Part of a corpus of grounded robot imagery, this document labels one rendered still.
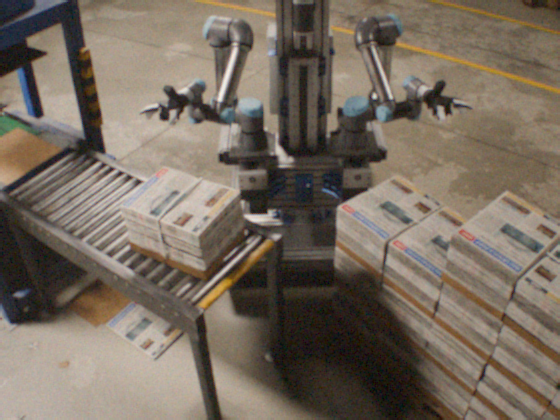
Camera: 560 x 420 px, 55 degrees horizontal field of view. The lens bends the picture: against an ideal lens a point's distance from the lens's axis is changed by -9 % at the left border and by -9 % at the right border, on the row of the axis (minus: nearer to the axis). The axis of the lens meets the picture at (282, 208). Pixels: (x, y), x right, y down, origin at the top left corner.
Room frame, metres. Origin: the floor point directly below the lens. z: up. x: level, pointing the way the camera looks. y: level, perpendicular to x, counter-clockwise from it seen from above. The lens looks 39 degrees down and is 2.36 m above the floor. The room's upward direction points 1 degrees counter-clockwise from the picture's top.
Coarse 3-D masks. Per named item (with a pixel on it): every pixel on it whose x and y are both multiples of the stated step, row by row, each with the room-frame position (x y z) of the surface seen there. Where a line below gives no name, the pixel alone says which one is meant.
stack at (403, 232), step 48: (384, 192) 2.02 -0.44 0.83; (384, 240) 1.71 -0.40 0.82; (432, 240) 1.70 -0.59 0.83; (336, 288) 1.92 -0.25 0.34; (384, 288) 1.68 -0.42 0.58; (432, 288) 1.51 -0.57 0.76; (336, 336) 1.89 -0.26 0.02; (384, 336) 1.65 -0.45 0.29; (432, 336) 1.45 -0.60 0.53; (480, 336) 1.30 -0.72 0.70; (432, 384) 1.41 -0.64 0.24; (480, 384) 1.23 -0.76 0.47; (528, 384) 1.09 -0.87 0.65
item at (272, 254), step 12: (72, 144) 2.54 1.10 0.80; (96, 156) 2.41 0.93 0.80; (120, 168) 2.29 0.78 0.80; (132, 168) 2.29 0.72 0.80; (144, 180) 2.19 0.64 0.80; (252, 228) 1.83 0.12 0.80; (264, 228) 1.83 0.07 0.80; (264, 240) 1.78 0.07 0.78; (276, 240) 1.76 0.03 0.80; (276, 252) 1.75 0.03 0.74
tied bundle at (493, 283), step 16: (448, 256) 1.47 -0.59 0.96; (464, 256) 1.42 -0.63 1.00; (480, 256) 1.37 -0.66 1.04; (544, 256) 1.39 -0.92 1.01; (448, 272) 1.45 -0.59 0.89; (464, 272) 1.41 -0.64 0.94; (480, 272) 1.36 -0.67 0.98; (496, 272) 1.31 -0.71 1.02; (480, 288) 1.34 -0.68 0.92; (496, 288) 1.30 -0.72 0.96; (512, 288) 1.26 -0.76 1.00; (496, 304) 1.28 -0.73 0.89
